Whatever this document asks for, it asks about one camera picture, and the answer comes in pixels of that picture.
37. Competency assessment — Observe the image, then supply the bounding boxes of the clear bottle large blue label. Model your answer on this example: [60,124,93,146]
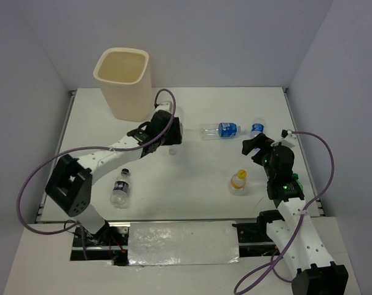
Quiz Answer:
[199,122,245,140]

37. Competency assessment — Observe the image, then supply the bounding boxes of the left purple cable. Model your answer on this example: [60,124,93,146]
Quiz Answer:
[17,88,178,262]

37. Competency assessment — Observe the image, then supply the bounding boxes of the green plastic bottle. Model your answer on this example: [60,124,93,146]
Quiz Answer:
[291,173,303,191]

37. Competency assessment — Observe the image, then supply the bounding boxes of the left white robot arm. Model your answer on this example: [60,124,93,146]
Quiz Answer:
[45,110,183,245]

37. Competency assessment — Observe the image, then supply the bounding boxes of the clear bottle yellow cap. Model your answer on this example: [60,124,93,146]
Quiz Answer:
[228,169,247,196]

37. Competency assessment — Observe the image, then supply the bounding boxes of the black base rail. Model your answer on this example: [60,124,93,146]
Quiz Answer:
[70,219,278,267]

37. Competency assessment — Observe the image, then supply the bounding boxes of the small bottle blue cap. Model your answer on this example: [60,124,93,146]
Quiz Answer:
[250,117,266,139]

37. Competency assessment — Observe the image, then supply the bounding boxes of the clear bottle black cap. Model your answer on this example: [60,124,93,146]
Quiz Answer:
[110,168,130,209]

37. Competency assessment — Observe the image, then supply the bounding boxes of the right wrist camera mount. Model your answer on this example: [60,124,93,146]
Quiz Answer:
[271,129,298,149]

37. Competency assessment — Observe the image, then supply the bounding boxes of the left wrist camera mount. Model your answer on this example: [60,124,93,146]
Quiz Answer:
[155,101,173,114]

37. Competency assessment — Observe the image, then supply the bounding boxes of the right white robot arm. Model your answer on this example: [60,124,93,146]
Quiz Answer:
[234,130,349,294]

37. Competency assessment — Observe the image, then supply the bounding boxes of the beige plastic bin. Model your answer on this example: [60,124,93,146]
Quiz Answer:
[93,47,153,122]

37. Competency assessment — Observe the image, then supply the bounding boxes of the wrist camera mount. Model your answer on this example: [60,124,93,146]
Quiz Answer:
[271,129,298,149]
[155,101,173,114]

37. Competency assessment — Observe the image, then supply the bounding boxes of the silver reflective sheet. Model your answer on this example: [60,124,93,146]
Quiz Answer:
[128,221,240,266]

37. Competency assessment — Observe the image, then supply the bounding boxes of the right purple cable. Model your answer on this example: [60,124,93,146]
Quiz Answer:
[234,130,336,295]

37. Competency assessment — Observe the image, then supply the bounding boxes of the purple cable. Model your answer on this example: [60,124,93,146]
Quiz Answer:
[17,88,178,262]
[234,130,336,295]

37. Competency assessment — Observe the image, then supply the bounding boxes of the clear bottle green blue label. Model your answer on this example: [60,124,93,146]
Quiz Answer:
[168,106,184,155]

